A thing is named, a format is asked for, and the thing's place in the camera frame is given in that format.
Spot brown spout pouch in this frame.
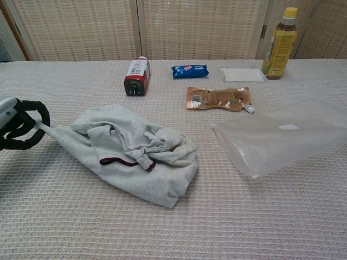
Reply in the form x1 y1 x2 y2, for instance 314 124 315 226
185 86 256 115

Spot yellow tea bottle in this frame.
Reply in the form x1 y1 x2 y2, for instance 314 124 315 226
261 7 298 80

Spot woven folding screen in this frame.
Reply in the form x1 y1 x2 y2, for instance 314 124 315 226
0 0 347 62

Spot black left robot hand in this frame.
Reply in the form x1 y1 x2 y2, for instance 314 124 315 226
0 95 51 151

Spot white grey clothes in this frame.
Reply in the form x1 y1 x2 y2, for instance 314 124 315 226
35 104 199 209

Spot transparent plastic zip bag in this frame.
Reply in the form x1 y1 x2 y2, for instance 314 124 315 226
211 99 347 179

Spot waffle weave bed cover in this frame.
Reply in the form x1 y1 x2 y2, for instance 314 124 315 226
0 57 347 260

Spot blue cookie packet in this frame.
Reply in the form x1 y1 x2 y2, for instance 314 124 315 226
170 63 210 80

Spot clear plastic box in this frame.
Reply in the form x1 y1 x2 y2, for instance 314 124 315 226
219 66 268 83

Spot red white bottle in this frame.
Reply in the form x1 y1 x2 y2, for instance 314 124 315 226
123 56 151 97

